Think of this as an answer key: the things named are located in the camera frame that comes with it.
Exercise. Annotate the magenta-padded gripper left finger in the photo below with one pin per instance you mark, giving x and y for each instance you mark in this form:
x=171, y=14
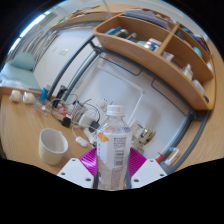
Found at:
x=75, y=173

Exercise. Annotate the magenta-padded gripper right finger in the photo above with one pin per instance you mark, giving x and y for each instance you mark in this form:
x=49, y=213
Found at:
x=148, y=171

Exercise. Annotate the clear plastic water bottle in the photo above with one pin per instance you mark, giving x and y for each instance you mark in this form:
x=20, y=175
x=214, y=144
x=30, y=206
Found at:
x=114, y=150

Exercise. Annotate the blue spray bottle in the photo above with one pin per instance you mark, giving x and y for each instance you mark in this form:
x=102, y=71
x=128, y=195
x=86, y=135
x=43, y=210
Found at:
x=166, y=163

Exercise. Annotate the small white oval gadget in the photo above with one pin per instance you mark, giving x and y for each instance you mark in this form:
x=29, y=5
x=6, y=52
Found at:
x=81, y=141

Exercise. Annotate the cream white cup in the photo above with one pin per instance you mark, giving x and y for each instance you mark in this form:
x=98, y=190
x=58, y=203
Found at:
x=50, y=151

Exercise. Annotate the wooden tree figurine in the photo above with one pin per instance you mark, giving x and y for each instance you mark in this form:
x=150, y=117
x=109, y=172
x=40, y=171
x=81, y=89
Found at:
x=145, y=138

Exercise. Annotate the black power adapter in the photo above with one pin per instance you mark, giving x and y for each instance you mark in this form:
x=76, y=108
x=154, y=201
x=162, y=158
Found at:
x=66, y=122

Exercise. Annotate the white charger block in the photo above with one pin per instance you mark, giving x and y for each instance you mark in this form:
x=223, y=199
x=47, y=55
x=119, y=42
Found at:
x=86, y=121

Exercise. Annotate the metal cup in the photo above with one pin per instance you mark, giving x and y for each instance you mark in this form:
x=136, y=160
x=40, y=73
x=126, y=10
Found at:
x=77, y=109

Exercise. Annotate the white desk lamp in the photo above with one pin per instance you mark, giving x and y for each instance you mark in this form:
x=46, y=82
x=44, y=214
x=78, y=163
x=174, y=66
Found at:
x=138, y=106

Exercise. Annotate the black electric shaver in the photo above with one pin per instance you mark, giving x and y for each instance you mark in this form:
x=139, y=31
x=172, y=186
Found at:
x=60, y=95

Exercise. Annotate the small blue bottle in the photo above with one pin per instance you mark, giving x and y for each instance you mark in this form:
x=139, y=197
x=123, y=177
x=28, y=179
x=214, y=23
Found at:
x=44, y=95

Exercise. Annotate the wooden shelf unit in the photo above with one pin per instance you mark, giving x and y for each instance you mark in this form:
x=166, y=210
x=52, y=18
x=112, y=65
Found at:
x=143, y=56

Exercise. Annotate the teal pillow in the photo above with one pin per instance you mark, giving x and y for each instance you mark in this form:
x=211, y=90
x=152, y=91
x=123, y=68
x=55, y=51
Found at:
x=22, y=61

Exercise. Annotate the grey metal desk frame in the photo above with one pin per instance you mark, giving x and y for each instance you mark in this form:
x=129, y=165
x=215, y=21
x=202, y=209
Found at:
x=196, y=133

